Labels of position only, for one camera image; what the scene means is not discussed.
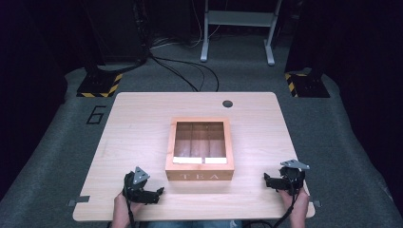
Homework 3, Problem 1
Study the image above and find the hand-held gripper black cable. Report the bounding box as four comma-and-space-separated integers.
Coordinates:
241, 191, 301, 228
125, 189, 136, 228

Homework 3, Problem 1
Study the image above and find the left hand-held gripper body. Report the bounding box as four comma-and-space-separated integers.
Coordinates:
122, 165, 153, 204

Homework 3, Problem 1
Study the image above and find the black stand base striped edge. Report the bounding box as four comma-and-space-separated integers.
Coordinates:
76, 71, 124, 99
283, 67, 331, 99

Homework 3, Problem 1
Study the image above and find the black floor cable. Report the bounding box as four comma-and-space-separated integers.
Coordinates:
149, 56, 201, 93
148, 54, 221, 93

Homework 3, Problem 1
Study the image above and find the left hand-held gripper black cable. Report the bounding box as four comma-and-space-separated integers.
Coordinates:
125, 189, 136, 228

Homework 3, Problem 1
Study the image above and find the white tea bag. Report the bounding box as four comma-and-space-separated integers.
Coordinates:
172, 156, 203, 165
204, 156, 228, 165

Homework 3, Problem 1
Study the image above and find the person's right hand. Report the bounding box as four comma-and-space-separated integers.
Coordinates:
278, 186, 310, 217

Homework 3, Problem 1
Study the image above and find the white metal stand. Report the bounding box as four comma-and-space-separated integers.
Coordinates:
200, 0, 283, 67

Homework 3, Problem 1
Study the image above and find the white floor cable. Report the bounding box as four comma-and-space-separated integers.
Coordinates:
150, 22, 222, 50

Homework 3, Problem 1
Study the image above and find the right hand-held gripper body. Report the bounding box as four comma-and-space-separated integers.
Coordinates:
278, 159, 311, 196

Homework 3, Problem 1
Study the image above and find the person's left hand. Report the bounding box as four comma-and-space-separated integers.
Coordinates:
113, 191, 144, 219

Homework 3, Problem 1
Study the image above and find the wooden tea box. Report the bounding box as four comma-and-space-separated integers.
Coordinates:
164, 116, 236, 181

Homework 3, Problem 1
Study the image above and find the right hand-held gripper black cable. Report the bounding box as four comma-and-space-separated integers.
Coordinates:
241, 191, 301, 228

